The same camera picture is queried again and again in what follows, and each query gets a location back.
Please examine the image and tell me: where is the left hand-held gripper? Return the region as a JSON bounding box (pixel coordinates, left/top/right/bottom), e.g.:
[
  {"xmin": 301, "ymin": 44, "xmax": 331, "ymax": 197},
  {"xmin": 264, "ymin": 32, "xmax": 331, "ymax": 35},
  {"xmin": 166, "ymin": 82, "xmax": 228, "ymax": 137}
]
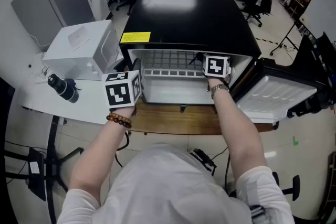
[{"xmin": 101, "ymin": 57, "xmax": 144, "ymax": 109}]

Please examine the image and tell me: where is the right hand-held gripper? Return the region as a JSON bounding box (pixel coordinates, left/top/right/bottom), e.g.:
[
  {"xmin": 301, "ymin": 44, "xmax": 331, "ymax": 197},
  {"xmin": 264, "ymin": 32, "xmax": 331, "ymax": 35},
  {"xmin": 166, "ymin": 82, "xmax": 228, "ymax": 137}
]
[{"xmin": 201, "ymin": 51, "xmax": 233, "ymax": 79}]

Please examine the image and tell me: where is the black mini fridge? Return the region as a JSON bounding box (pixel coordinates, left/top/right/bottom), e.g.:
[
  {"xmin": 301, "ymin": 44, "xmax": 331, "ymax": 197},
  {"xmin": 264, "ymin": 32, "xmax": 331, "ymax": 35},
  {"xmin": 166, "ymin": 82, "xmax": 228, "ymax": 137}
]
[{"xmin": 118, "ymin": 0, "xmax": 329, "ymax": 124}]

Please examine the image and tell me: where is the white fridge door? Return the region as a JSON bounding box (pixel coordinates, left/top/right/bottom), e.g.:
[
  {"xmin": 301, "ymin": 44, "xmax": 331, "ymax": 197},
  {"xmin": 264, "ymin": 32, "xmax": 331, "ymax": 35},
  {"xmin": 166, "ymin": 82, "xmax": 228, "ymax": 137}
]
[{"xmin": 232, "ymin": 57, "xmax": 329, "ymax": 124}]

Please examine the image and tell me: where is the person's left forearm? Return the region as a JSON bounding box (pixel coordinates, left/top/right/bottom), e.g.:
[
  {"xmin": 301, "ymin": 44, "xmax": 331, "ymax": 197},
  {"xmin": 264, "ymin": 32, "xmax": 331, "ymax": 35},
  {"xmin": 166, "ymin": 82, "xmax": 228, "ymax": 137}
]
[{"xmin": 68, "ymin": 106, "xmax": 137, "ymax": 205}]

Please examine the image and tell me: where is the silver wristwatch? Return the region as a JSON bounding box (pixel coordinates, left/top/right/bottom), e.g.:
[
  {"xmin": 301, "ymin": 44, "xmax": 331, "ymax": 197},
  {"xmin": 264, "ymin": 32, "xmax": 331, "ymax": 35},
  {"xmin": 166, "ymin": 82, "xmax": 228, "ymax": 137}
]
[{"xmin": 209, "ymin": 83, "xmax": 230, "ymax": 100}]

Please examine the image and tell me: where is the yellow warning sticker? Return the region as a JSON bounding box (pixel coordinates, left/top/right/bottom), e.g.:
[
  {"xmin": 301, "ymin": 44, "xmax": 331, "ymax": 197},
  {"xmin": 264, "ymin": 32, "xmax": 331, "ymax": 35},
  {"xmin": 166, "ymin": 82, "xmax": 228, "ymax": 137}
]
[{"xmin": 120, "ymin": 31, "xmax": 152, "ymax": 44}]

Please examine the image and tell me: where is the white plastic grid shelf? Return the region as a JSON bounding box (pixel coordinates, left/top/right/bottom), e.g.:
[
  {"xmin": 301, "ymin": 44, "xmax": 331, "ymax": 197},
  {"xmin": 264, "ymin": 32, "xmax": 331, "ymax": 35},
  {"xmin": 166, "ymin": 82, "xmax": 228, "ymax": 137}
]
[{"xmin": 141, "ymin": 49, "xmax": 211, "ymax": 78}]

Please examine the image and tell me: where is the yellow black floor tape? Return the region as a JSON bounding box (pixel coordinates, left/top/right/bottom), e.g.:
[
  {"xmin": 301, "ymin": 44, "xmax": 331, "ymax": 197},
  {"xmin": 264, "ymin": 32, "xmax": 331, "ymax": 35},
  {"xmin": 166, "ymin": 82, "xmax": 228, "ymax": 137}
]
[{"xmin": 256, "ymin": 37, "xmax": 279, "ymax": 45}]

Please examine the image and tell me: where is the white microwave oven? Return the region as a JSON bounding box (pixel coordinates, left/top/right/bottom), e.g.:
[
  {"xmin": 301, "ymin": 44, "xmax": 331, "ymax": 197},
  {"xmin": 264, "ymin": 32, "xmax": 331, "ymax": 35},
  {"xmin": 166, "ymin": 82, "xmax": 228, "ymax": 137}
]
[{"xmin": 43, "ymin": 19, "xmax": 124, "ymax": 81}]

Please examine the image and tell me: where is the black waist pack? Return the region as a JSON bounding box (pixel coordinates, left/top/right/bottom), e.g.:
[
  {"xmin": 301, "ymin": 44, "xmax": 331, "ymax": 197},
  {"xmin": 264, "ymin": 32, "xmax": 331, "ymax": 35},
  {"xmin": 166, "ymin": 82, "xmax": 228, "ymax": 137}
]
[{"xmin": 188, "ymin": 148, "xmax": 217, "ymax": 176}]

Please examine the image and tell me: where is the silver tall fridge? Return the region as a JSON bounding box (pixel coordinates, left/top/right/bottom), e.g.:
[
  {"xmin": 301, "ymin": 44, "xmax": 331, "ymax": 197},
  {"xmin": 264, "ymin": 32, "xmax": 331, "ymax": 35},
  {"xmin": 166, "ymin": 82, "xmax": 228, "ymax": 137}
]
[{"xmin": 10, "ymin": 0, "xmax": 96, "ymax": 52}]

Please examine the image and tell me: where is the whiteboard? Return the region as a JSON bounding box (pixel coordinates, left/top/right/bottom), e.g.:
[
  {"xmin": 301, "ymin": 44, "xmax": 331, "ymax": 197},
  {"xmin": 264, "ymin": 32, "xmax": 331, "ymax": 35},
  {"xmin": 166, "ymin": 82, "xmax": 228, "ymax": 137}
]
[{"xmin": 299, "ymin": 0, "xmax": 336, "ymax": 40}]

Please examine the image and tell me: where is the person's white shirt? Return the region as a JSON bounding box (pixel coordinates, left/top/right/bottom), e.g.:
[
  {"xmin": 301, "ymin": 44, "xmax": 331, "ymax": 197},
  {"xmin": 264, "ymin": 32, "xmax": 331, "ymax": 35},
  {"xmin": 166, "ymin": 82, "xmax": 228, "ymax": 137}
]
[{"xmin": 56, "ymin": 143, "xmax": 296, "ymax": 224}]

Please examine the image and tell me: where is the black swivel chair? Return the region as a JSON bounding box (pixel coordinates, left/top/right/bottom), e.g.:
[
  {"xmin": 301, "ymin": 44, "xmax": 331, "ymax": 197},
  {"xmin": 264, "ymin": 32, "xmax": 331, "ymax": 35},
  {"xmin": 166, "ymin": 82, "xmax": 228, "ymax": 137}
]
[{"xmin": 271, "ymin": 172, "xmax": 301, "ymax": 202}]

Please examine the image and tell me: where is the black power adapter box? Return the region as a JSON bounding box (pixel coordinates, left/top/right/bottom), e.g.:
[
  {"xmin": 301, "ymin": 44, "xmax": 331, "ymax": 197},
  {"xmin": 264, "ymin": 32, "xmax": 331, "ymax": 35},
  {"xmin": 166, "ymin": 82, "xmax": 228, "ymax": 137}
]
[{"xmin": 27, "ymin": 148, "xmax": 47, "ymax": 202}]

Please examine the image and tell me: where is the brown bead bracelet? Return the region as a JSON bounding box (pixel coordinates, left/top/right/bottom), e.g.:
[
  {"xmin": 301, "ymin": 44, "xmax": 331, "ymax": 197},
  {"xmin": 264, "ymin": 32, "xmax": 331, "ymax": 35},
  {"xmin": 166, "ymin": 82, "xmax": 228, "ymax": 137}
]
[{"xmin": 106, "ymin": 112, "xmax": 132, "ymax": 129}]

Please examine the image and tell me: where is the black camera lens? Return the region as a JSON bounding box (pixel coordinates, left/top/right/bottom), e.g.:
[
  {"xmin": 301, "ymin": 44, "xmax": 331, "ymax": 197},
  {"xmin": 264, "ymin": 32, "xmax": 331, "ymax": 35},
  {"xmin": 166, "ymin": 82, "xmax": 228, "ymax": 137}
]
[{"xmin": 47, "ymin": 73, "xmax": 81, "ymax": 104}]

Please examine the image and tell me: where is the black cable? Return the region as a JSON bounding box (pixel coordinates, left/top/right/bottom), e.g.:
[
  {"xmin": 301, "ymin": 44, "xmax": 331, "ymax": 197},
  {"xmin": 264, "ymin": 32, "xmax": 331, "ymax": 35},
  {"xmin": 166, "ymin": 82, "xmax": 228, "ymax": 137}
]
[{"xmin": 114, "ymin": 130, "xmax": 131, "ymax": 168}]

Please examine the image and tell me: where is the black desk frame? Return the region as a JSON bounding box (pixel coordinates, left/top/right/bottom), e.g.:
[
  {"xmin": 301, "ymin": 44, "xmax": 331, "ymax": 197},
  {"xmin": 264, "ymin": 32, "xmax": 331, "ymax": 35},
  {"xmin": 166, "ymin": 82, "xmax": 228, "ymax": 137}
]
[{"xmin": 4, "ymin": 115, "xmax": 85, "ymax": 223}]

